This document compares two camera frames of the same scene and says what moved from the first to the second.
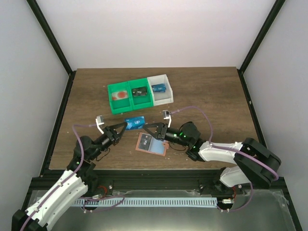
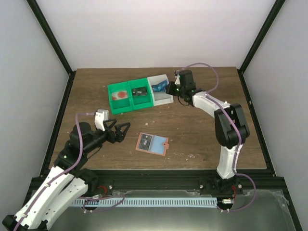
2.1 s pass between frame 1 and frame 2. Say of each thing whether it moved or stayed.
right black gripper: moved
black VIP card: stayed
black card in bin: stayed
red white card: stayed
